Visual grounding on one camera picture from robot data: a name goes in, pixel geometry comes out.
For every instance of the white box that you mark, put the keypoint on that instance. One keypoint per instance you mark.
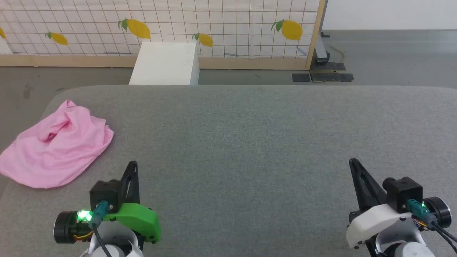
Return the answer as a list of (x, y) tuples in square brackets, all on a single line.
[(166, 64)]

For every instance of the lemon print partition panel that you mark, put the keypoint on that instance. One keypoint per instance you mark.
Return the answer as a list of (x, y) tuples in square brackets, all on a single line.
[(214, 21)]

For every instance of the pink shorts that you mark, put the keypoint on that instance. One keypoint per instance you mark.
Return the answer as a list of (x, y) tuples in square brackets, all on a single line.
[(60, 153)]

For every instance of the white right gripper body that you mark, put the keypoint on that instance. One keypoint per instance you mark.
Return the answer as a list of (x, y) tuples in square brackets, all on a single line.
[(375, 221)]

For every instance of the grey metal stand foot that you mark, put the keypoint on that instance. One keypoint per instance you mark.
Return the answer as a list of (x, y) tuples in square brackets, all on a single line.
[(322, 50)]

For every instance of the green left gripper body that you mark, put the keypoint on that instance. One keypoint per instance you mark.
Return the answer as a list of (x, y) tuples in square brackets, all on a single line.
[(137, 217)]

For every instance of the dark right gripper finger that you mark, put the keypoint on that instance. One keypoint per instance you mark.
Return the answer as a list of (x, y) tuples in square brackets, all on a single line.
[(369, 196)]

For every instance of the small black floor mat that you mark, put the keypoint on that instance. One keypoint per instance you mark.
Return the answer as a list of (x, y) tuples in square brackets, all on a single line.
[(301, 77)]

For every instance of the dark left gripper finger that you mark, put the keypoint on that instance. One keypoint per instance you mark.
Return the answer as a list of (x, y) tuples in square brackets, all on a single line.
[(132, 192)]

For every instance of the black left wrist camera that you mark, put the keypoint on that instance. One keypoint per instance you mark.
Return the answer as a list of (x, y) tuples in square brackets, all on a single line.
[(105, 191)]

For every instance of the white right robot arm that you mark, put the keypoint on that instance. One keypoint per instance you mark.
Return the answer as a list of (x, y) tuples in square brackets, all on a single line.
[(403, 242)]

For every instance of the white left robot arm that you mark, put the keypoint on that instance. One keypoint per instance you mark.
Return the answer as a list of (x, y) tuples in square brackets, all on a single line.
[(117, 246)]

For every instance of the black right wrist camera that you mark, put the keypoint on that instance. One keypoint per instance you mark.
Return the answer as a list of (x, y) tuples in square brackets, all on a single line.
[(403, 189)]

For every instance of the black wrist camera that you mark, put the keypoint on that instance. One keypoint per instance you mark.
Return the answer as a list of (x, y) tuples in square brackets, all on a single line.
[(403, 189), (105, 191)]

